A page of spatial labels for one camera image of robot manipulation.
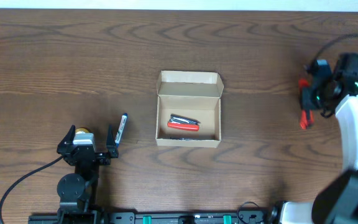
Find open cardboard box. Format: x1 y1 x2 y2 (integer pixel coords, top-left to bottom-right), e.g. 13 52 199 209
155 70 224 148

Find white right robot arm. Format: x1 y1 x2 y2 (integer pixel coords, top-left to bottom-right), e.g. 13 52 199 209
270 53 358 224

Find black capped white marker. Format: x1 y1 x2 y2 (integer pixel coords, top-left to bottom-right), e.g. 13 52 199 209
170 137 194 141

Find red utility knife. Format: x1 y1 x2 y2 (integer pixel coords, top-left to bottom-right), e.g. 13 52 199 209
298 78 314 129

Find blue capped white marker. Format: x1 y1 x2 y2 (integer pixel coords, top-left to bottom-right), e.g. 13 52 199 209
114 113 128 147

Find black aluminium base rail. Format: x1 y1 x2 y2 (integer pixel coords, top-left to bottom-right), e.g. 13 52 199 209
27 202 279 224

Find red and black multitool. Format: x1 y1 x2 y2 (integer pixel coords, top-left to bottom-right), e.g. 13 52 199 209
167 114 200 131

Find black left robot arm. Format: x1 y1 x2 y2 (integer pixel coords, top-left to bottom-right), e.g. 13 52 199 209
57 125 118 224

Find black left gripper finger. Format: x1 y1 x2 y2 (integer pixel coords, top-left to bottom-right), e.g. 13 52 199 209
57 125 75 149
106 124 118 153

